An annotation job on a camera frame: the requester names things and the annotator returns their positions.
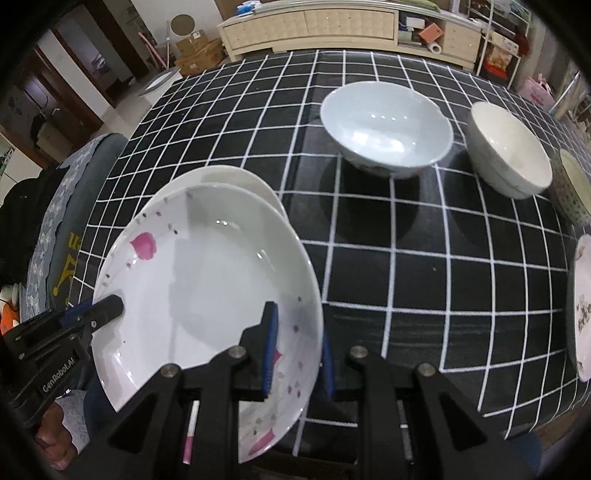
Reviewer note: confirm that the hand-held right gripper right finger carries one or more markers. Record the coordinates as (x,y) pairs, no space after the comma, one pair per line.
(327,369)

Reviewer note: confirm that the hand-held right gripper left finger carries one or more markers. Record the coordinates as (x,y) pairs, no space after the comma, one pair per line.
(270,350)

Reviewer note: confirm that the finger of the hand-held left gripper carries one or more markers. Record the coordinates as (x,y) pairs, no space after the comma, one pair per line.
(108,308)
(78,312)

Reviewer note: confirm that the pink floral white plate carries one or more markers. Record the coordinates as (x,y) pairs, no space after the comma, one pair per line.
(207,277)

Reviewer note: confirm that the plain white plate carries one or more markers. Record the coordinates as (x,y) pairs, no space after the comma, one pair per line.
(221,177)

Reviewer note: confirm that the large pale blue bowl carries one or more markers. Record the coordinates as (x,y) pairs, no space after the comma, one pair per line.
(383,124)

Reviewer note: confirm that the brown floral print plate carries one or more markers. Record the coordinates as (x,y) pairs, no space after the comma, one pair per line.
(582,300)

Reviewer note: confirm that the white bowl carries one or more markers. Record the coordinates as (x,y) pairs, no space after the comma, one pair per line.
(508,147)

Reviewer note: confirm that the patterned brown-rimmed bowl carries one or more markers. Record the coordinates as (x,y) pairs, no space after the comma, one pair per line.
(577,184)

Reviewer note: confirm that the person's left hand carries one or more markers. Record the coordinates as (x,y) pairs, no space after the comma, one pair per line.
(53,438)

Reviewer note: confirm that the person's blue trousers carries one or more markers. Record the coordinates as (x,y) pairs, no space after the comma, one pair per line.
(99,410)

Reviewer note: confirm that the dark cloth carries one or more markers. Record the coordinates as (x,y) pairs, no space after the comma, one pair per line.
(23,221)

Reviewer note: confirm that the black checkered tablecloth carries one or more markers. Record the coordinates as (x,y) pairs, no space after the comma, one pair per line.
(369,258)

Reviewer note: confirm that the grey floral cushion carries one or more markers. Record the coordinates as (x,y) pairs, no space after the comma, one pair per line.
(69,184)

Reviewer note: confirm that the brown wooden door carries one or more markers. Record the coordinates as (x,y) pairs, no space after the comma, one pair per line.
(32,92)

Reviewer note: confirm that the pink hoop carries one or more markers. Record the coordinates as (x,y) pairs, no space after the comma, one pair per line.
(154,50)

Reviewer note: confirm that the large cardboard box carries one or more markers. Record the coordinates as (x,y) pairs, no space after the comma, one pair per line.
(205,62)

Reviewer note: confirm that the small cardboard box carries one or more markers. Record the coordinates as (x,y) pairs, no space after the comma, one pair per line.
(191,41)

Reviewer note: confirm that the round brown disc stand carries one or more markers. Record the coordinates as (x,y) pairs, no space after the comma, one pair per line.
(182,24)

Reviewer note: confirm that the cream cabinet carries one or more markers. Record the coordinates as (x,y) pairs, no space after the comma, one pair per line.
(323,25)

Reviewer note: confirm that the white paper roll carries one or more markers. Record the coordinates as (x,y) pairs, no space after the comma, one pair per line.
(434,47)

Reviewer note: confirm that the pink bag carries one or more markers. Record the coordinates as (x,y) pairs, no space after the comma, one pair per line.
(538,92)

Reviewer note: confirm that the orange box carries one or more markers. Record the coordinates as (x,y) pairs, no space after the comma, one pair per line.
(431,33)

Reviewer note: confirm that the white metal shelf rack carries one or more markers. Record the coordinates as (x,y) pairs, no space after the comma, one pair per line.
(483,46)

